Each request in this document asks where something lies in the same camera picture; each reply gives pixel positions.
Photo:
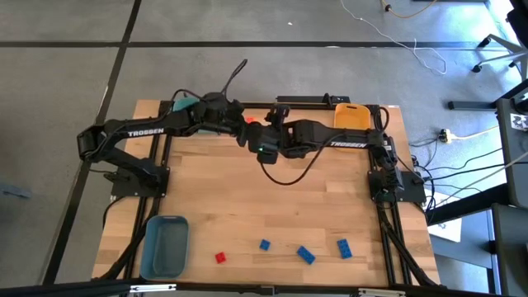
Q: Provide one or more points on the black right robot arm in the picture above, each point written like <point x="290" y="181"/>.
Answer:
<point x="313" y="134"/>

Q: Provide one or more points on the blue square block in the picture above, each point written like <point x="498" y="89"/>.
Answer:
<point x="265" y="244"/>

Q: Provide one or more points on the white power strip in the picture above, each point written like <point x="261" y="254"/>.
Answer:
<point x="444" y="134"/>

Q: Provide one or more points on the orange square block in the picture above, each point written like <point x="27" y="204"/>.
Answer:
<point x="251" y="120"/>

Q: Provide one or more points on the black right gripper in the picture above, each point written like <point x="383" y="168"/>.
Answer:
<point x="266" y="140"/>

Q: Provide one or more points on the silver frame bracket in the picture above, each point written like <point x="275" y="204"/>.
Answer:
<point x="152" y="288"/>
<point x="381" y="293"/>

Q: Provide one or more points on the yellow plastic bin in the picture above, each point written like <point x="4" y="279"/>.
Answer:
<point x="351" y="117"/>

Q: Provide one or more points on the red square block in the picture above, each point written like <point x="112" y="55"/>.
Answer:
<point x="220" y="257"/>

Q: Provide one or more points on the grey floor object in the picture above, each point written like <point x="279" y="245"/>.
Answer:
<point x="14" y="191"/>

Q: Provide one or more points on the black bar fixture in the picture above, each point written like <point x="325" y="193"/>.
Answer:
<point x="305" y="99"/>

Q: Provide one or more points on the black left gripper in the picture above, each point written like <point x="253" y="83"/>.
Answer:
<point x="238" y="119"/>

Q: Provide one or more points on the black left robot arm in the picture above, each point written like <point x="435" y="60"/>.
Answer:
<point x="177" y="121"/>

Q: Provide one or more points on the teal plastic bin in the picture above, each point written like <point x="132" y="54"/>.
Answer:
<point x="183" y="104"/>

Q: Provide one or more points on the grey desk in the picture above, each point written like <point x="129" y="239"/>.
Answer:
<point x="513" y="165"/>

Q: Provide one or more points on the black table frame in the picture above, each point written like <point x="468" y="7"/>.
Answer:
<point x="313" y="106"/>

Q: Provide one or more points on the grey-blue plastic bin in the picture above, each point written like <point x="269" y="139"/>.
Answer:
<point x="165" y="247"/>

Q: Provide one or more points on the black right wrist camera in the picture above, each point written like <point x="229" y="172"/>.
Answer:
<point x="280" y="113"/>

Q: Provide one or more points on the black stand leg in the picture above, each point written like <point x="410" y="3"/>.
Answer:
<point x="470" y="105"/>

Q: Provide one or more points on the blue long block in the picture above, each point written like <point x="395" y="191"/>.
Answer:
<point x="344" y="248"/>
<point x="305" y="255"/>

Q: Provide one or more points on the white paper sheet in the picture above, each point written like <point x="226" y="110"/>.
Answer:
<point x="447" y="231"/>

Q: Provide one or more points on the office chair base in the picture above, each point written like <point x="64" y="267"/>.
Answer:
<point x="497" y="45"/>

